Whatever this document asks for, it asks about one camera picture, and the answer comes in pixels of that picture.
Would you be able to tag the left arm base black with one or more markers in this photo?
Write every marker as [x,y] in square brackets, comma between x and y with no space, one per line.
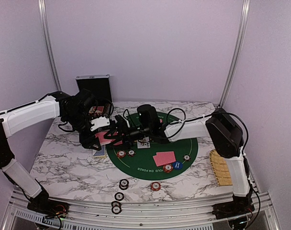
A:
[43,204]

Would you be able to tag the face-up community cards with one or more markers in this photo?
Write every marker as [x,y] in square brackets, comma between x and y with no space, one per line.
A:
[143,143]

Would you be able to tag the blue small blind button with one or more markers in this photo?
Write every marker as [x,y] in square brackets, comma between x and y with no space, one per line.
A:
[177,165]

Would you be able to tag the small orange chip pile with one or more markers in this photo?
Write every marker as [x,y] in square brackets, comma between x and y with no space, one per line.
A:
[167,168]
[121,154]

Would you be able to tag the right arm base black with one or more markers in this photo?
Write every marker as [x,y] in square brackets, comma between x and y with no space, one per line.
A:
[238,206]

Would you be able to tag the woven bamboo tray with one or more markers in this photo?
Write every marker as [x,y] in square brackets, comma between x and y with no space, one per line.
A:
[220,169]

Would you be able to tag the dark chips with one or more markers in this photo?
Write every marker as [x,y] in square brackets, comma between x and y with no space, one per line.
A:
[131,153]

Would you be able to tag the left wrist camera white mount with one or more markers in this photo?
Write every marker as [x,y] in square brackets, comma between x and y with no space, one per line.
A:
[98,123]

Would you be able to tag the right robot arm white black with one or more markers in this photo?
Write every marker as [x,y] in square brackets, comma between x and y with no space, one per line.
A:
[225,133]

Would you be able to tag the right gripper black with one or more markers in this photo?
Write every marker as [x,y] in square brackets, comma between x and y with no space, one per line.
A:
[121,129]

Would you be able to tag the round green poker mat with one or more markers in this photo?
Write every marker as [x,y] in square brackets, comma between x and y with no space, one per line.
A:
[142,165]

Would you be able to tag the card deck box in case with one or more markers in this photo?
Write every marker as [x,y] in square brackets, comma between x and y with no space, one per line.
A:
[96,110]

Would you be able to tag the fallen dark chip on table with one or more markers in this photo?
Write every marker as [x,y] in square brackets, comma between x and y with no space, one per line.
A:
[119,196]

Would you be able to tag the fallen dark chip lower rail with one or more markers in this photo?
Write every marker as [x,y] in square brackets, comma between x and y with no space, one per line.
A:
[116,210]

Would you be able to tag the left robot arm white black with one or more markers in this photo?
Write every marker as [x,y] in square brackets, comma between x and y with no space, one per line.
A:
[73,110]

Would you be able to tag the orange red chip stack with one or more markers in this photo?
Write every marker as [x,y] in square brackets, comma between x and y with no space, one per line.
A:
[155,186]

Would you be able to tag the dark brown chip stack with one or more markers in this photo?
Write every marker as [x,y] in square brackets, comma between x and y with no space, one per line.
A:
[123,184]

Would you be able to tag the dealt red-backed cards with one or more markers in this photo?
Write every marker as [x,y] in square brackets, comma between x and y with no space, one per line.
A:
[118,143]

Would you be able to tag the front aluminium rail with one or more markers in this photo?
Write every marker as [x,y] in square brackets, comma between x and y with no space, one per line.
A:
[188,214]

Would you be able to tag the red-backed playing card deck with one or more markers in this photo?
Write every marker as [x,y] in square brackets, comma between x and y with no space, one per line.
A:
[102,139]

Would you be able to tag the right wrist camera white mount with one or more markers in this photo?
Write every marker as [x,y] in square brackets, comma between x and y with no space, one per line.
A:
[122,122]

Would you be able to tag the right chip row in case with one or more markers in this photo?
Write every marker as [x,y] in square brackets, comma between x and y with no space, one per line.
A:
[107,110]

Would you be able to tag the playing card box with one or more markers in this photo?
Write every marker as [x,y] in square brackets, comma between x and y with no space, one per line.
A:
[99,153]

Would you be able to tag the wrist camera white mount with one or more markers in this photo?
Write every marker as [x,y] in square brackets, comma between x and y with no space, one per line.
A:
[98,123]
[122,122]

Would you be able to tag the aluminium poker case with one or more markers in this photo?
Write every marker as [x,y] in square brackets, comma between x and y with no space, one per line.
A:
[100,87]

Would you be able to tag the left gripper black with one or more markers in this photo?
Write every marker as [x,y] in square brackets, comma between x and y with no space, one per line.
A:
[86,141]

